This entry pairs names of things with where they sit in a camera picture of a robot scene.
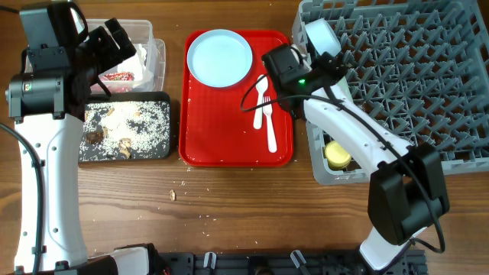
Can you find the food scraps with rice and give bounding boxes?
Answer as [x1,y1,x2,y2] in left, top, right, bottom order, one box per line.
[79,100,171,160]

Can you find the clear plastic bin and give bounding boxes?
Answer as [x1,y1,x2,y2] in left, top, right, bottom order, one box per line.
[99,19,166,93]

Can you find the red snack wrapper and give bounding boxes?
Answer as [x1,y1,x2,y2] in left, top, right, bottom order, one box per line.
[101,72,134,81]

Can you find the light blue bowl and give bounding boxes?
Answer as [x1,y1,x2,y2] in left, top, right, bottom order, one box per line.
[305,18,341,57]

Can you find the black waste tray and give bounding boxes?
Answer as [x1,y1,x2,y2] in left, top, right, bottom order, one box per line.
[78,90,173,163]

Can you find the brown food crumb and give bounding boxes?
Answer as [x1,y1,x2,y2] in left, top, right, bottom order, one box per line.
[170,189,176,202]

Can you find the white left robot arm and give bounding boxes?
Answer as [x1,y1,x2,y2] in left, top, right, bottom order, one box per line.
[5,1,166,275]

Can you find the cream plastic fork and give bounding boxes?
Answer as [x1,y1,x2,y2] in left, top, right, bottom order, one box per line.
[263,96,277,153]

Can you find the cream plastic spoon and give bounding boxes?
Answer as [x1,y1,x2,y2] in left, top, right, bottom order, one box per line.
[253,75,268,130]

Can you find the grey dishwasher rack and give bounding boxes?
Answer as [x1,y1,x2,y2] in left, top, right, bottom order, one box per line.
[292,0,488,175]

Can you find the light blue plate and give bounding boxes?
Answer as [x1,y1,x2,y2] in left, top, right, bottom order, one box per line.
[186,29,253,88]

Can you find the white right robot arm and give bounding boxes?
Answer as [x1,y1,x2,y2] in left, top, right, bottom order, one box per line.
[261,44,450,274]

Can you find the yellow plastic cup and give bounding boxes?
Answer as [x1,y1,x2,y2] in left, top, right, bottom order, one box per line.
[324,141,351,170]

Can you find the white napkin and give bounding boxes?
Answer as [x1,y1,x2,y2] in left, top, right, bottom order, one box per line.
[117,44,147,81]

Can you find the red plastic tray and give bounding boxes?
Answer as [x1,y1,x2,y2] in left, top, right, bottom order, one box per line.
[179,30,293,167]

